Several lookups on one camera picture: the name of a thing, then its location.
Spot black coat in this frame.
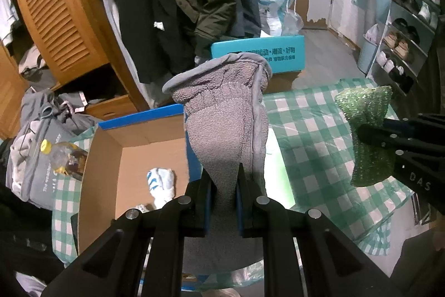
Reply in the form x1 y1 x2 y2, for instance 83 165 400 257
114 0 186 84

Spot dark cloth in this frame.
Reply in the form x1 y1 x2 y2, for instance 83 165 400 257
0 179 76 284

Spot yellow cap oil bottle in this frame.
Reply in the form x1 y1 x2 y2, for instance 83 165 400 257
39 139 90 180

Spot blue cardboard box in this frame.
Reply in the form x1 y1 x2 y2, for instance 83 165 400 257
71 104 204 256

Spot light blue bin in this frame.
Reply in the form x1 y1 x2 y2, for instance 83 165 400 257
357 33 380 75

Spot group of shoes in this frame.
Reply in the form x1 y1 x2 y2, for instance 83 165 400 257
377 0 441 93

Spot light green packet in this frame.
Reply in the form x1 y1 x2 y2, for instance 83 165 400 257
266 135 297 209

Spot teal printed box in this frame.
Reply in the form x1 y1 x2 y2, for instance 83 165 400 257
210 35 306 75

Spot green scouring pad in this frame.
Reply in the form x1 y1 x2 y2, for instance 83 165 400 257
334 85 397 188

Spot grey clothes pile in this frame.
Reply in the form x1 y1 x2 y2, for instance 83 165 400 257
20 88 88 131

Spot grey fleece cloth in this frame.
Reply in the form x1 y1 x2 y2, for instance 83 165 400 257
162 52 274 271

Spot hanging dark jackets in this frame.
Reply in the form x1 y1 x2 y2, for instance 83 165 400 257
81 0 165 110

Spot green white checked tablecloth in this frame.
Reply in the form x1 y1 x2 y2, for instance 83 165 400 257
52 79 424 288

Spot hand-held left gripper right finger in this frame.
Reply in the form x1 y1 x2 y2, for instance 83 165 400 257
234 162 378 297

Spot wooden louvered wardrobe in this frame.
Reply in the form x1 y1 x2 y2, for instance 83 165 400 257
0 0 151 142

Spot white blue striped sock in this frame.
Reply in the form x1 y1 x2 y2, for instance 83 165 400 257
146 167 176 209

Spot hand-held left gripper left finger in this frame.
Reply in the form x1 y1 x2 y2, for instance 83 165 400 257
42 175 213 297

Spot grey shoe rack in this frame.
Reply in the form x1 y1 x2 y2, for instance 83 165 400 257
366 0 443 98

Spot grey printed hoodie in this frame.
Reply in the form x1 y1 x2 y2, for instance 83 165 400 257
6 116 98 211

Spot blue white plastic bag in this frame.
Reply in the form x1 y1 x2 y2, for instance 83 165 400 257
252 0 305 39

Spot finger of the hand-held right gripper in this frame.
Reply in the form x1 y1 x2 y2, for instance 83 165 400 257
357 124 418 163
382 112 445 136

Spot light grey garment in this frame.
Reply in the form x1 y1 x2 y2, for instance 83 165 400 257
18 45 48 75

